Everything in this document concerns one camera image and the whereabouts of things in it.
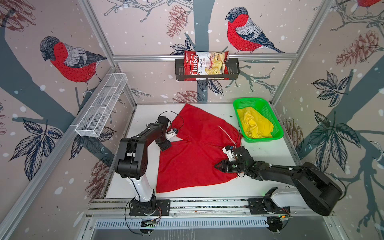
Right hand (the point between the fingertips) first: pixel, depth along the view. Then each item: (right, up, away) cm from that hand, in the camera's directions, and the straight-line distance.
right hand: (216, 169), depth 84 cm
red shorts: (-15, +4, +2) cm, 15 cm away
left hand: (-34, +14, +10) cm, 38 cm away
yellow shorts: (+26, +24, +9) cm, 37 cm away
